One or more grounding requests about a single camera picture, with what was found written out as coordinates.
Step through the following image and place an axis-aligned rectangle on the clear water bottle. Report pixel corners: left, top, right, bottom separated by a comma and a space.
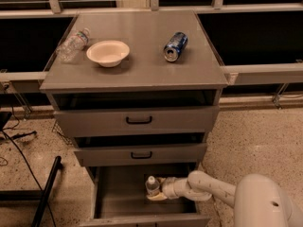
145, 176, 160, 197

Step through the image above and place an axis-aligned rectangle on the white paper bowl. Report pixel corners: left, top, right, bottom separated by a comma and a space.
86, 41, 130, 68

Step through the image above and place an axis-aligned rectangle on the black metal stand leg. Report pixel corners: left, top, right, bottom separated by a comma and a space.
0, 156, 62, 227

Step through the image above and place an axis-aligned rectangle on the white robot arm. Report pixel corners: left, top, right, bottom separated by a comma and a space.
145, 170, 303, 227

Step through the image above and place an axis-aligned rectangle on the grey drawer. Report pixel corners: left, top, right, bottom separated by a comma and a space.
80, 164, 209, 227
54, 106, 219, 137
75, 143, 206, 166

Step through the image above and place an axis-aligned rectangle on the grey bottom drawer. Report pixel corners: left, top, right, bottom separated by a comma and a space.
80, 164, 209, 227

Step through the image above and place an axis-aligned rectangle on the grey middle drawer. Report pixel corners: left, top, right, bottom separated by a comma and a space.
75, 143, 206, 166

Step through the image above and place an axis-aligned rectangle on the blue soda can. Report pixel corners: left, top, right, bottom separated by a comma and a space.
163, 32, 188, 62

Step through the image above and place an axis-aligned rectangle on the black floor cable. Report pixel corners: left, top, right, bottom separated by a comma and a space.
0, 82, 57, 227

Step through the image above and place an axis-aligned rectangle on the grey drawer cabinet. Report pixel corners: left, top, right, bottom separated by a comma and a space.
40, 10, 229, 182

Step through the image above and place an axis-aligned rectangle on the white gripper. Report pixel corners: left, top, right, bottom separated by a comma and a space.
147, 177, 179, 201

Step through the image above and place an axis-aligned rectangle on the grey top drawer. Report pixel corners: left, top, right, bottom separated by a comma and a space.
54, 106, 219, 137

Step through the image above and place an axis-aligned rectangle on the crushed clear plastic bottle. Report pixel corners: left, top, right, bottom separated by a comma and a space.
56, 28, 90, 62

